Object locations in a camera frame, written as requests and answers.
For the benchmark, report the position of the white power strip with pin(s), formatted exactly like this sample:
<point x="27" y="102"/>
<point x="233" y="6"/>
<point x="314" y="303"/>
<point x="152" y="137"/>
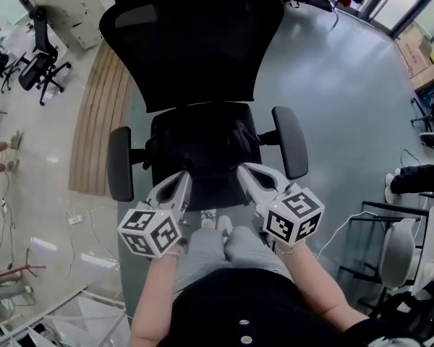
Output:
<point x="76" y="219"/>

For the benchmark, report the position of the wooden slatted platform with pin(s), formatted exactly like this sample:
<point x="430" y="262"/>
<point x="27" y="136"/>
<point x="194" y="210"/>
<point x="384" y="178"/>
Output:
<point x="97" y="121"/>

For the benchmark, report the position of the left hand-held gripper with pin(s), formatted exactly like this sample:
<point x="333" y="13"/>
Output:
<point x="148" y="233"/>

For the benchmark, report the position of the black headrest office chair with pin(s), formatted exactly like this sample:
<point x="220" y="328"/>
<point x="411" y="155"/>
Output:
<point x="199" y="49"/>

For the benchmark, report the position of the person's right forearm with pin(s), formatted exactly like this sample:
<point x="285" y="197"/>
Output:
<point x="314" y="284"/>

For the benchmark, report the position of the person's black shirt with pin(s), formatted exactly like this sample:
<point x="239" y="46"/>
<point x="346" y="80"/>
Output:
<point x="246" y="309"/>

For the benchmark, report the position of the grey shell chair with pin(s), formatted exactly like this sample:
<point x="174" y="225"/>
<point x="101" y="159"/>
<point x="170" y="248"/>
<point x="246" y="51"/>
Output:
<point x="396" y="255"/>

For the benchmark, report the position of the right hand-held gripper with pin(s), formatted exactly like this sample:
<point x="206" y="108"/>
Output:
<point x="293" y="219"/>

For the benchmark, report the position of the grey metal locker cabinet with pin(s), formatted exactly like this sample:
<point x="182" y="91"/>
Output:
<point x="72" y="13"/>

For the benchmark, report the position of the person's left forearm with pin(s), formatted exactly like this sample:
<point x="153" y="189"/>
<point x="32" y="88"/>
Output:
<point x="152" y="295"/>

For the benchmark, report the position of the person's right white shoe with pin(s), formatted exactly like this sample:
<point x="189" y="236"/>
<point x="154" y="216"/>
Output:
<point x="225" y="225"/>

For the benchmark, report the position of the person's left white shoe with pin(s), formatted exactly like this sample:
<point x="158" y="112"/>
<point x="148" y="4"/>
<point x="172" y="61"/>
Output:
<point x="209" y="219"/>

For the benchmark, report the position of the black garment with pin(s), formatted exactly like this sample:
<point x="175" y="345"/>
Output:
<point x="209" y="150"/>

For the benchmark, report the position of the red metal stand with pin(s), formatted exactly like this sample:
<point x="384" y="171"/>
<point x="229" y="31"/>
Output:
<point x="18" y="270"/>

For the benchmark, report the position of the person's light grey jeans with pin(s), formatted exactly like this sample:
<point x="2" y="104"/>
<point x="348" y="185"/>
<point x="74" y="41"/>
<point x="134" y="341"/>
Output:
<point x="209" y="255"/>

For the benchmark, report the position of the glass door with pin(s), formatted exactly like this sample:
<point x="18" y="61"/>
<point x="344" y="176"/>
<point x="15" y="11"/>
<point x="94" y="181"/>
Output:
<point x="401" y="2"/>

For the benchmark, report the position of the white perforated rack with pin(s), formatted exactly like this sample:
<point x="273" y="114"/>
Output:
<point x="79" y="324"/>

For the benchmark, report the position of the stack of cardboard boxes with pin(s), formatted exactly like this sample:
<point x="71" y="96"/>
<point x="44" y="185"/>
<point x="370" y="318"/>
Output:
<point x="417" y="56"/>

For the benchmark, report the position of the person's white shoe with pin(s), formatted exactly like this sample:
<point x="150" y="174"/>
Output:
<point x="225" y="225"/>
<point x="209" y="219"/>

